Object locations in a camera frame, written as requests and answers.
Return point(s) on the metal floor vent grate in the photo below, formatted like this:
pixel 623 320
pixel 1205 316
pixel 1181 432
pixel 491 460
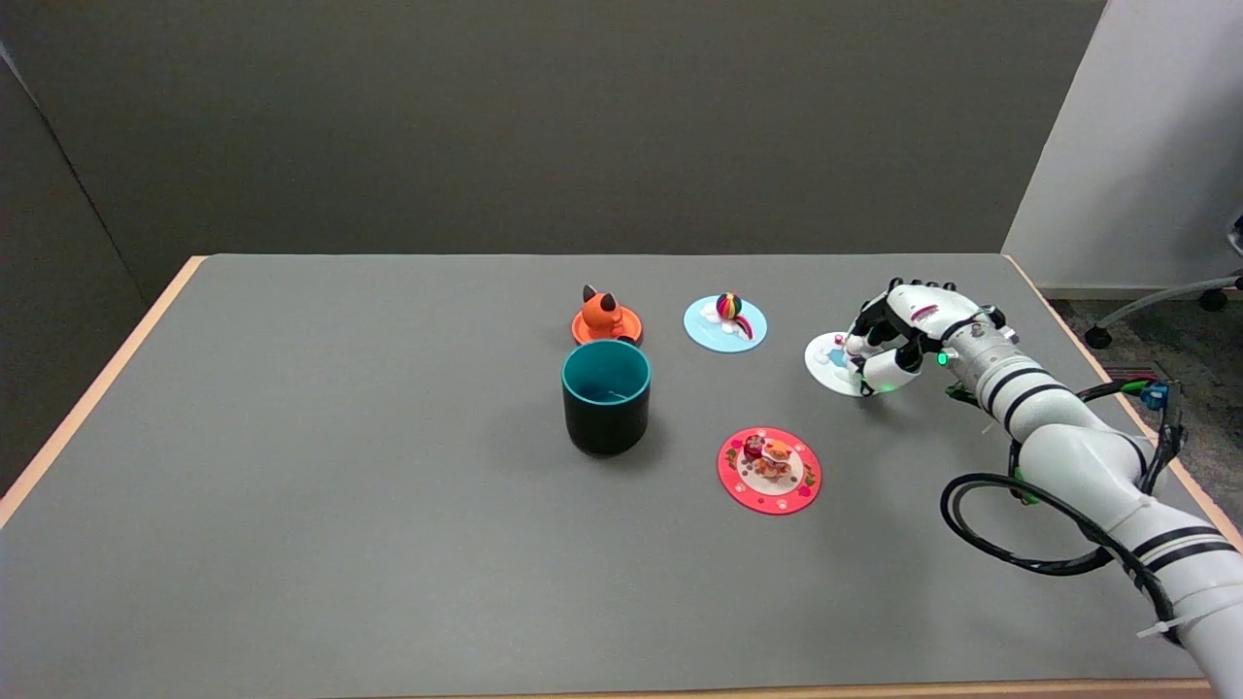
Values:
pixel 1131 374

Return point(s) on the white cup lid with figurine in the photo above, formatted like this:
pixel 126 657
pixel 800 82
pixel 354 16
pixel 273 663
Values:
pixel 825 369

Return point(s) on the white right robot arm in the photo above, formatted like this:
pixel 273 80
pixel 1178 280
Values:
pixel 1078 447

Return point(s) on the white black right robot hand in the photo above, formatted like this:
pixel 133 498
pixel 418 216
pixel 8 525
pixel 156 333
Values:
pixel 923 316

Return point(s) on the dark cup with teal inside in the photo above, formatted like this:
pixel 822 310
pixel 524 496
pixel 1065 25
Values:
pixel 606 408

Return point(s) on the light blue balloon cup lid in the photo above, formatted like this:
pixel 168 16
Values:
pixel 714 330

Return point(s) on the orange cat cup lid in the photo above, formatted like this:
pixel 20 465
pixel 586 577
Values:
pixel 604 316

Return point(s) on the grey office chair base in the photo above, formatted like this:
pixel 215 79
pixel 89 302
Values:
pixel 1156 296

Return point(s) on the red cup lid with cat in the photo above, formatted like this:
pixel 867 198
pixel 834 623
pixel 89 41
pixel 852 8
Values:
pixel 770 471

